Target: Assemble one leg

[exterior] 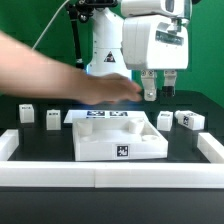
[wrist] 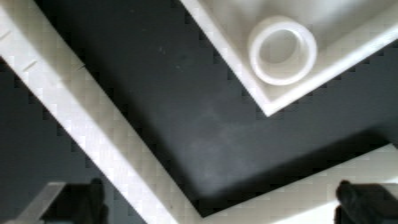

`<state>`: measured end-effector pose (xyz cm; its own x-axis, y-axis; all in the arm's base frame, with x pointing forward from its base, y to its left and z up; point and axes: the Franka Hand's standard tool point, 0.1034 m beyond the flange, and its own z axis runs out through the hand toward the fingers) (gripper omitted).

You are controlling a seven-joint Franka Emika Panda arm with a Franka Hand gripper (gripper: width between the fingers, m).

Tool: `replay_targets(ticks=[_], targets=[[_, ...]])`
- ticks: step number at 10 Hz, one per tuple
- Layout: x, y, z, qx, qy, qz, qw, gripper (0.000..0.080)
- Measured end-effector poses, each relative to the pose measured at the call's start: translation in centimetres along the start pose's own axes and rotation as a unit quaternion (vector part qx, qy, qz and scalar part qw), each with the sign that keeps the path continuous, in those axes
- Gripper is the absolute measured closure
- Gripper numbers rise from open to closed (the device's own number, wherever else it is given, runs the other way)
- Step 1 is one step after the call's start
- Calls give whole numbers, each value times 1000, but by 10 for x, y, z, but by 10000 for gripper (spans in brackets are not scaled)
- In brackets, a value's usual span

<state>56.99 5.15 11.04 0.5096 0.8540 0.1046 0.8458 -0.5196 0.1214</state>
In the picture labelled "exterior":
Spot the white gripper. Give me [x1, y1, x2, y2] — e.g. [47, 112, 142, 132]
[122, 15, 188, 101]

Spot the white cable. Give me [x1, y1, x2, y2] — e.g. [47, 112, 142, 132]
[31, 0, 72, 51]

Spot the black camera pole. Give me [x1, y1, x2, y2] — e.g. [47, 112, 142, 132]
[65, 0, 93, 69]

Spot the white tag sheet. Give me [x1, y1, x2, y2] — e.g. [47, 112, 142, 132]
[64, 110, 147, 124]

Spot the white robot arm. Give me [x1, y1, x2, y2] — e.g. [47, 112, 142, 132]
[87, 0, 192, 101]

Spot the white U-shaped fence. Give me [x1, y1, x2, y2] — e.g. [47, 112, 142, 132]
[0, 129, 224, 189]

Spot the white square tabletop part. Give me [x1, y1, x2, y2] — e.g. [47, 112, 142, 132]
[72, 118, 168, 161]

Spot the human forearm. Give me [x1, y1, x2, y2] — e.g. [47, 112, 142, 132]
[0, 31, 88, 100]

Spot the blurred human hand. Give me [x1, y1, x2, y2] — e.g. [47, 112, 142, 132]
[77, 74, 141, 105]

